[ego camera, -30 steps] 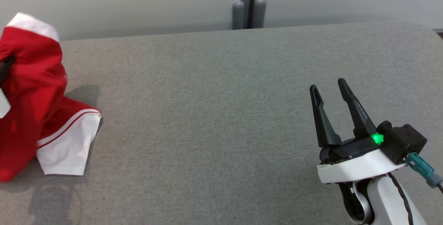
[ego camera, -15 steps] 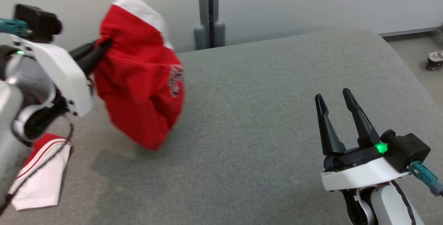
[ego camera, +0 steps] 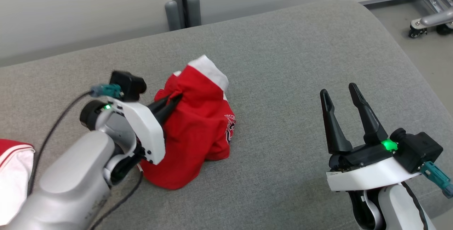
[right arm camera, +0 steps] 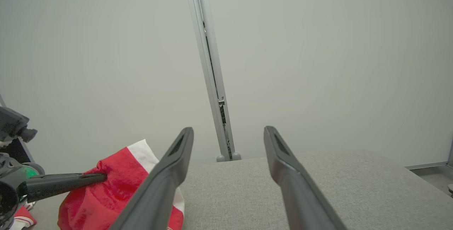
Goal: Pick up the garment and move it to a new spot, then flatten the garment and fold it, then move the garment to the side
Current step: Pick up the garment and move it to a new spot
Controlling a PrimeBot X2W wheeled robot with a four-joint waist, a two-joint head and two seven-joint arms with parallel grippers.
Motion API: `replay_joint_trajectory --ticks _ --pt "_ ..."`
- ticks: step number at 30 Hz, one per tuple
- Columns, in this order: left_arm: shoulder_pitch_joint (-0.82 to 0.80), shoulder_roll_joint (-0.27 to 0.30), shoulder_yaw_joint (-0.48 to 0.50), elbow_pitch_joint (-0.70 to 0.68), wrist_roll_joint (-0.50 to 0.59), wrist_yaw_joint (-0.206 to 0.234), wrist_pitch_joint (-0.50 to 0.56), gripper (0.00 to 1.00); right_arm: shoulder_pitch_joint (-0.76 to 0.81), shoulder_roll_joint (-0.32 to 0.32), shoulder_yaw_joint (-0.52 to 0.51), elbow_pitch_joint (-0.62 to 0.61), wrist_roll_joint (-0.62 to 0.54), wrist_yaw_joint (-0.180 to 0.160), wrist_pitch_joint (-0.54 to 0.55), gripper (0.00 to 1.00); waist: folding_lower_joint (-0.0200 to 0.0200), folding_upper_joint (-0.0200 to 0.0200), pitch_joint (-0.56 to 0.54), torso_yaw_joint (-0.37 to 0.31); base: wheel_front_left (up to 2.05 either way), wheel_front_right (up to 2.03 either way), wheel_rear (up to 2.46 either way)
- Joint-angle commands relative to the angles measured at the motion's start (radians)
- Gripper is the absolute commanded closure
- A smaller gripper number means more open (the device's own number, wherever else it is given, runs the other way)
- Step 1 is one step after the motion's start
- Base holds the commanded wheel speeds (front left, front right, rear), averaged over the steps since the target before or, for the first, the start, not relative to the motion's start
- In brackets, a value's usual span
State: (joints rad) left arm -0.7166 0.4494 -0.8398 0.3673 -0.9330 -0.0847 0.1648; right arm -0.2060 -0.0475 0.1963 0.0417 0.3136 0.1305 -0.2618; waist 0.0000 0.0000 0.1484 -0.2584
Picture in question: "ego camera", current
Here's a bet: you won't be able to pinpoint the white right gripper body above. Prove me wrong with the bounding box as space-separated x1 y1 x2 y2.
326 139 422 192

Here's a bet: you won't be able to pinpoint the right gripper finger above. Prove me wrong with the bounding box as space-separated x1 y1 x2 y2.
348 83 388 145
320 89 353 155

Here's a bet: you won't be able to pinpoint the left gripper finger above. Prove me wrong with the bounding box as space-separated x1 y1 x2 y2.
156 94 183 126
147 94 175 114

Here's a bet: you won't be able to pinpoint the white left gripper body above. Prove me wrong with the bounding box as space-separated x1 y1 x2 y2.
105 97 166 166

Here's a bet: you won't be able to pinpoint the red shorts with white band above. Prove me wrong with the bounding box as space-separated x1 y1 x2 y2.
138 54 237 190

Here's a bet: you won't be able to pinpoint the red and white Bulls jersey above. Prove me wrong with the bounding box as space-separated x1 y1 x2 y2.
0 139 36 225

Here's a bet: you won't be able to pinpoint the thin black right gripper cable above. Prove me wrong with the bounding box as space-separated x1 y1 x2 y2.
402 182 429 230

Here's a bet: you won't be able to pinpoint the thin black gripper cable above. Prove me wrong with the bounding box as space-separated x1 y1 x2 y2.
90 172 144 230
402 182 429 230

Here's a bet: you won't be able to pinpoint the teal left camera connector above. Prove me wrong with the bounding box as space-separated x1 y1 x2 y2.
90 84 124 99

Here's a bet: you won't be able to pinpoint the teal camera connector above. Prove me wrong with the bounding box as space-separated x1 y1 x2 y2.
419 161 453 199
90 84 124 99

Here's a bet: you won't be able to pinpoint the teal right camera connector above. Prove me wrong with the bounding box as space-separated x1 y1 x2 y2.
419 161 453 199

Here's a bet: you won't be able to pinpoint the thin black left gripper cable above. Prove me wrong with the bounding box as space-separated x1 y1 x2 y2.
90 172 144 230

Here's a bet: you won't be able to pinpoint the grey rounded post foot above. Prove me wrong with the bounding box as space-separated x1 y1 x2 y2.
165 0 181 31
187 0 202 28

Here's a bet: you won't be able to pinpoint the black left camera cable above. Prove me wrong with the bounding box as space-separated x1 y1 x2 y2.
28 91 93 197

